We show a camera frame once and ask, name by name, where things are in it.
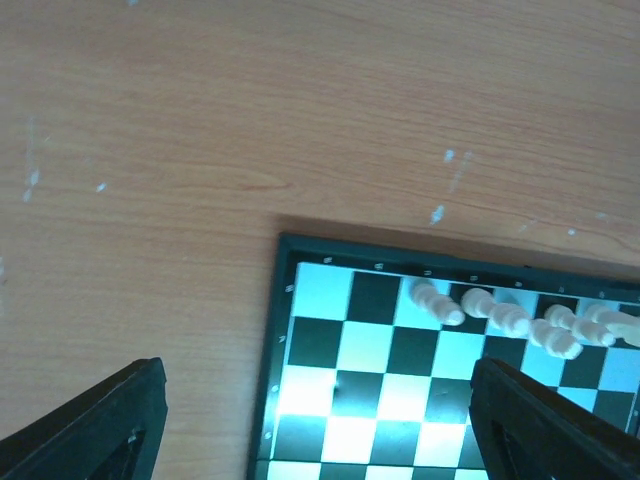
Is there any black white chessboard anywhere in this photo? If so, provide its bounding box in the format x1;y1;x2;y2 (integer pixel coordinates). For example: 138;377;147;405
247;233;639;479

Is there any white chess piece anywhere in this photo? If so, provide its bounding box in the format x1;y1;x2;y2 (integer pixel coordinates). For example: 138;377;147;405
410;282;465;326
529;319;583;360
461;288;531;338
544;304;616;347
585;304;640;347

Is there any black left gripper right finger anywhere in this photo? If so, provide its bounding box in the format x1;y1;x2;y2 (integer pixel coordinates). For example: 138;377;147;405
469;357;639;479

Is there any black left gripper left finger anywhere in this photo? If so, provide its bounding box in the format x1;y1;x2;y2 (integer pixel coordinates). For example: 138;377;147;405
1;357;168;479

